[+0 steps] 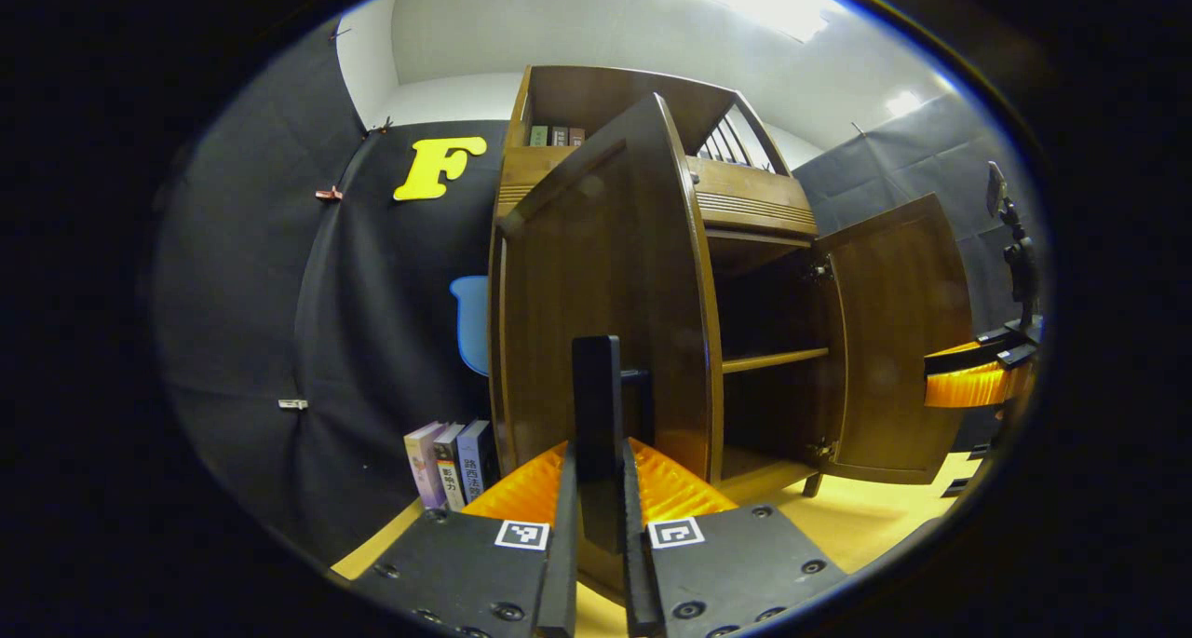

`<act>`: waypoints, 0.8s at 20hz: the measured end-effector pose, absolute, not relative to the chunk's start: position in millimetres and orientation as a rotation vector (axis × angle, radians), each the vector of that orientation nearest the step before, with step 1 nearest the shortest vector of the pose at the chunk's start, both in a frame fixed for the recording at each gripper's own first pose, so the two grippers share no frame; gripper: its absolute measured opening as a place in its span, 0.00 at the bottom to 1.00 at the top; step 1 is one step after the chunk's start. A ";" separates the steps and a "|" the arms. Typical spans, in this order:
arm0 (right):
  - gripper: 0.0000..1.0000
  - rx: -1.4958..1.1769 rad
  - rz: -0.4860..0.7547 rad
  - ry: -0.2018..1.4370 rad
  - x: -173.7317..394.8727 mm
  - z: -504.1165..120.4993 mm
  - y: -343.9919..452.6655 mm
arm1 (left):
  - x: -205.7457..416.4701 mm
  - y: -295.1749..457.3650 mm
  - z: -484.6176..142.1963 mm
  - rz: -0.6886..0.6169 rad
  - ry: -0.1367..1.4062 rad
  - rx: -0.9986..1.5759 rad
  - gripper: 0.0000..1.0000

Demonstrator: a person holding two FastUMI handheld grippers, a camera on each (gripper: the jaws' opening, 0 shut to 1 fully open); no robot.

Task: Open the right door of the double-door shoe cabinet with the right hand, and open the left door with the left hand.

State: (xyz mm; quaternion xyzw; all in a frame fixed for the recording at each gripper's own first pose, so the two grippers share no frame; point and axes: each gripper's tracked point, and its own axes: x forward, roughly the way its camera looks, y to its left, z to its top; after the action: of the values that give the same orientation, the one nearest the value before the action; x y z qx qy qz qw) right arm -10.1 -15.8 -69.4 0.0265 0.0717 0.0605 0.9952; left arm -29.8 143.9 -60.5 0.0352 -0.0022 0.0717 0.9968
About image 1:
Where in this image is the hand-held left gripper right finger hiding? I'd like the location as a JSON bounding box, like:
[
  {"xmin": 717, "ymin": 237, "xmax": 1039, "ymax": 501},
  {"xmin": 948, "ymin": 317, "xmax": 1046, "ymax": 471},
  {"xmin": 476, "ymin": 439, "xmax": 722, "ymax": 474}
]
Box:
[{"xmin": 619, "ymin": 436, "xmax": 848, "ymax": 638}]

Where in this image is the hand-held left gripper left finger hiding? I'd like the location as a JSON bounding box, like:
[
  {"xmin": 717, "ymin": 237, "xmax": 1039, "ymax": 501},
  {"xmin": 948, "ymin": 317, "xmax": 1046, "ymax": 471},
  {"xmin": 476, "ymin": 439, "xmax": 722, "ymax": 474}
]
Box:
[{"xmin": 347, "ymin": 439, "xmax": 580, "ymax": 638}]

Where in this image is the wooden shoe cabinet door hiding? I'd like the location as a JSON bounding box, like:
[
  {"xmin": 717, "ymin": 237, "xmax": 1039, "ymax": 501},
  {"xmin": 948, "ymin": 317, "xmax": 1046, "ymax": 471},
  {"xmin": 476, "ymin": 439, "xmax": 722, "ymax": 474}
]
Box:
[
  {"xmin": 808, "ymin": 193, "xmax": 976, "ymax": 485},
  {"xmin": 489, "ymin": 92, "xmax": 725, "ymax": 606}
]

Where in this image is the black door handle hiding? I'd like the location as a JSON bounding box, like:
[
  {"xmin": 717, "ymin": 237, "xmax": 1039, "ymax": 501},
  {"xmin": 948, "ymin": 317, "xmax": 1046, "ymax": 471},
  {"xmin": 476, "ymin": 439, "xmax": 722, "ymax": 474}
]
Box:
[{"xmin": 572, "ymin": 335, "xmax": 649, "ymax": 555}]

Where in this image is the wooden double-door shoe cabinet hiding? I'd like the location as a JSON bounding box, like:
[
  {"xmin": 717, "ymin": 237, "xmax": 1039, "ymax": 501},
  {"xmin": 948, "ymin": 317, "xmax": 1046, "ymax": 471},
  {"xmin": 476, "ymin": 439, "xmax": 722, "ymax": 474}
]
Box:
[{"xmin": 489, "ymin": 65, "xmax": 839, "ymax": 504}]

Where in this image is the blue book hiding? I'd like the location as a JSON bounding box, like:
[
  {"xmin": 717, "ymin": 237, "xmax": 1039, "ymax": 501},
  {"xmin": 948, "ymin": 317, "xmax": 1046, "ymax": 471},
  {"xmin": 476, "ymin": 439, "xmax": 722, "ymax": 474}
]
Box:
[{"xmin": 456, "ymin": 420, "xmax": 499, "ymax": 504}]

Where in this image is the grey and orange book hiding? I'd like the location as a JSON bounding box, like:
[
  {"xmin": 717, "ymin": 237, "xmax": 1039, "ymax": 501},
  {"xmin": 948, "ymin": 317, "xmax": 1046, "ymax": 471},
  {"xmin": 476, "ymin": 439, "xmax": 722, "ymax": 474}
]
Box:
[{"xmin": 433, "ymin": 424, "xmax": 468, "ymax": 511}]

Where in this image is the pink book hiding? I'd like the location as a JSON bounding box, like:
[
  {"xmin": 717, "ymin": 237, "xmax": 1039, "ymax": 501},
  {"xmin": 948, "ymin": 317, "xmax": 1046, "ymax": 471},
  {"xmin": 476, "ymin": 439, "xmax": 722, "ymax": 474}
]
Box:
[{"xmin": 404, "ymin": 421, "xmax": 450, "ymax": 510}]

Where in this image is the wooden drawer with knob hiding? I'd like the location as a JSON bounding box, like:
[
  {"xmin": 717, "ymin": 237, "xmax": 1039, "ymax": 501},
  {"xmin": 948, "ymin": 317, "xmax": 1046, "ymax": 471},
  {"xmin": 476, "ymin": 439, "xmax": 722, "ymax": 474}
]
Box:
[{"xmin": 496, "ymin": 146, "xmax": 819, "ymax": 240}]

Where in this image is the black backdrop cloth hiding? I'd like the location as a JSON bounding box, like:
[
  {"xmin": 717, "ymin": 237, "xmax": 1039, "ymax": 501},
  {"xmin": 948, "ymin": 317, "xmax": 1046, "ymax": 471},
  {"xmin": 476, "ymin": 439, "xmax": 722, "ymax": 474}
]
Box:
[{"xmin": 154, "ymin": 19, "xmax": 1025, "ymax": 564}]

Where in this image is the large ceiling light panel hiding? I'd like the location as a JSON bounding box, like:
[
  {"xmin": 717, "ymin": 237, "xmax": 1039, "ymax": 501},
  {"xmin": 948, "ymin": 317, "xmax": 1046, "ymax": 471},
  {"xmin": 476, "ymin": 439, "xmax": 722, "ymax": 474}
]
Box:
[{"xmin": 643, "ymin": 0, "xmax": 844, "ymax": 43}]

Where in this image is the black camera stand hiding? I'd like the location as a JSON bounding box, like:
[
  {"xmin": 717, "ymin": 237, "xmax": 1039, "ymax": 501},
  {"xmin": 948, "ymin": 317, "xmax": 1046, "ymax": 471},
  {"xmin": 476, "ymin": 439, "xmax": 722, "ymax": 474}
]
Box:
[{"xmin": 985, "ymin": 161, "xmax": 1042, "ymax": 332}]

